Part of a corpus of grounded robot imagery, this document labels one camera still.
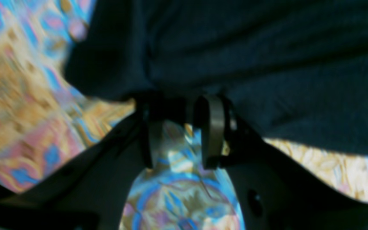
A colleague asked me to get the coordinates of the patterned tablecloth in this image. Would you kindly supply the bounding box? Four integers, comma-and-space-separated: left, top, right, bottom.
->
0, 0, 368, 230

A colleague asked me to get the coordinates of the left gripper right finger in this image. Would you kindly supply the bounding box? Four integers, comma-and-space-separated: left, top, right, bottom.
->
193, 96, 368, 230

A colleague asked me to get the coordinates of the black t-shirt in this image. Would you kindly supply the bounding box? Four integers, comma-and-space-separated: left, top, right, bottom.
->
64, 0, 368, 155

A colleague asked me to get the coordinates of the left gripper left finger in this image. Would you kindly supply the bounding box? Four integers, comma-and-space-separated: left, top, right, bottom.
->
0, 106, 163, 230

